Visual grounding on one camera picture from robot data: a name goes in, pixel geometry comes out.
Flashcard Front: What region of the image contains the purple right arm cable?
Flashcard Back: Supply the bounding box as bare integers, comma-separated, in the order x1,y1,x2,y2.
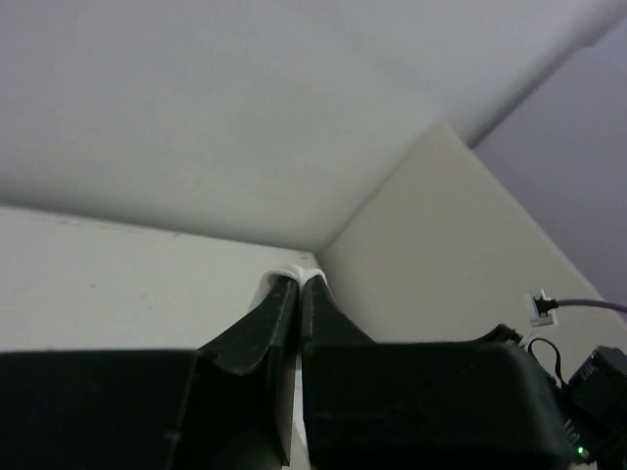
551,298,627,314

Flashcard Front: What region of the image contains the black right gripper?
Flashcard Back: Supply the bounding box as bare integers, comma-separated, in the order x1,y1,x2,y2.
482,324,626,469

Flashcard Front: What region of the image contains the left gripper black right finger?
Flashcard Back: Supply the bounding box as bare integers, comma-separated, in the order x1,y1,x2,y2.
301,277,573,469

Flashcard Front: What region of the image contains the white printed t-shirt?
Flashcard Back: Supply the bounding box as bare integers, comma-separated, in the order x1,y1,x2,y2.
247,263,334,470

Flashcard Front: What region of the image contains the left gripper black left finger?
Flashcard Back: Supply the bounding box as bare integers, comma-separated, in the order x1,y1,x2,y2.
195,276,299,465

